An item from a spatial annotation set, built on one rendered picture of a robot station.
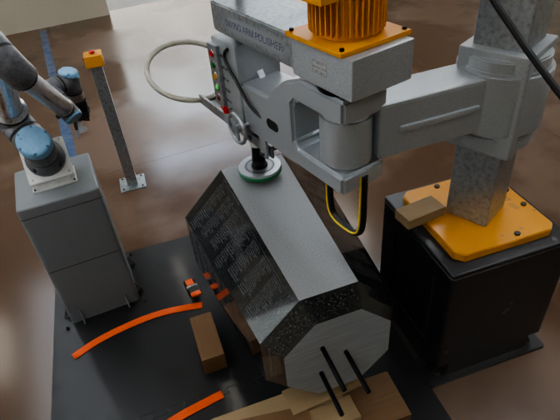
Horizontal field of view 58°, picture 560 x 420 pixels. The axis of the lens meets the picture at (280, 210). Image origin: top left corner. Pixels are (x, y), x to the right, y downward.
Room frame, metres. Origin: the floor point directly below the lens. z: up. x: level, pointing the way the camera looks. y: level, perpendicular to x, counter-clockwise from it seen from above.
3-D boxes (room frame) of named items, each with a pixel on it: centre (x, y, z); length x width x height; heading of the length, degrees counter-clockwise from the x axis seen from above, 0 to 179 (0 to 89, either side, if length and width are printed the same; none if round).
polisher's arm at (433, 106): (1.71, -0.69, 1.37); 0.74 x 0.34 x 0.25; 107
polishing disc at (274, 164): (2.14, 0.08, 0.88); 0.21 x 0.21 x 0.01
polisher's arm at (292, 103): (1.80, -0.11, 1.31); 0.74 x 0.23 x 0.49; 31
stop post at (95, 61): (3.41, 1.16, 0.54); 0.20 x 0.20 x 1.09; 15
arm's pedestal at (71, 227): (2.24, 1.16, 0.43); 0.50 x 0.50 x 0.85; 21
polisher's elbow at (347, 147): (1.58, -0.26, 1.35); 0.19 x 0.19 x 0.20
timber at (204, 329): (1.71, 0.45, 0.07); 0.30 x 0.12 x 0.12; 16
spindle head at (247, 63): (2.07, 0.04, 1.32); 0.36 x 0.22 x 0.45; 31
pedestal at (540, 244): (1.76, -0.88, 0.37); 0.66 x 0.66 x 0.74; 15
